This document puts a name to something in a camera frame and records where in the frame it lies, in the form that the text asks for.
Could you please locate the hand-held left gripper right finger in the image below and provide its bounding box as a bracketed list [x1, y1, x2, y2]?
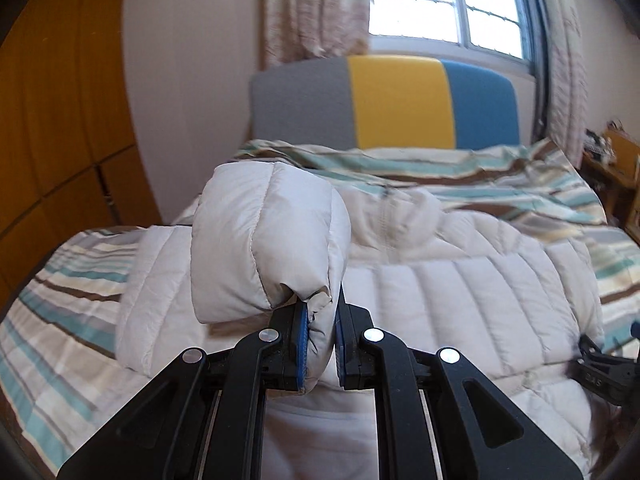
[335, 291, 584, 480]

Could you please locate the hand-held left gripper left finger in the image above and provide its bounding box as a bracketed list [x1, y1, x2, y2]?
[59, 304, 309, 480]

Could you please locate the white puffer jacket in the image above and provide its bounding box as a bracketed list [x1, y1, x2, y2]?
[115, 160, 608, 480]

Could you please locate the cluttered wooden desk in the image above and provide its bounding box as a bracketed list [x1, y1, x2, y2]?
[580, 119, 640, 241]

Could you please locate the striped bed sheet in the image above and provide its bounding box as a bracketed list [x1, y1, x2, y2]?
[0, 137, 640, 476]

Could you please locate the grey yellow blue headboard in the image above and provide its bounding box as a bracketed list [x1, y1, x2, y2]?
[249, 55, 522, 152]

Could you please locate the patterned beige curtain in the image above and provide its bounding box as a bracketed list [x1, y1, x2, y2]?
[257, 0, 372, 68]
[530, 0, 590, 161]

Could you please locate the orange wooden wardrobe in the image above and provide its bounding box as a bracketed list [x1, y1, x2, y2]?
[0, 0, 162, 306]

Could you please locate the barred window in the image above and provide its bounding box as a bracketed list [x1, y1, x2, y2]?
[367, 0, 533, 63]

